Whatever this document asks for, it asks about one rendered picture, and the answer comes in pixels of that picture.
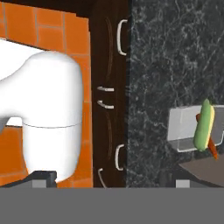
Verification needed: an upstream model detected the green and yellow corn cob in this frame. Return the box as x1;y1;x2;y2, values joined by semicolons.
192;98;216;152

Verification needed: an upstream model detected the white rounded post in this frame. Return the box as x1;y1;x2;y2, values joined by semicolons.
0;38;84;184

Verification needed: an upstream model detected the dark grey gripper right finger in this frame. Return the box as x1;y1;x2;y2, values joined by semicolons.
158;153;224;189

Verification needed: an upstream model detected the orange carrot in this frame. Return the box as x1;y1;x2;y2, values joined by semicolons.
195;112;220;161

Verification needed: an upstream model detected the clear plastic vegetable container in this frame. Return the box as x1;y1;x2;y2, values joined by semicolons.
167;104;224;153

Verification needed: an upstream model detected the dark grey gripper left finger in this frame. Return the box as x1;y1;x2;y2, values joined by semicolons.
0;170;58;189

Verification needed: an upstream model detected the curved silver cupboard handle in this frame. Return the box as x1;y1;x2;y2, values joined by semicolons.
114;143;126;172
97;100;116;110
96;86;116;93
97;167;108;189
116;18;129;57

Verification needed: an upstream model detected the dark brown wooden cupboard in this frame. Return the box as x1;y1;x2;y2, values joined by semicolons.
87;0;131;189

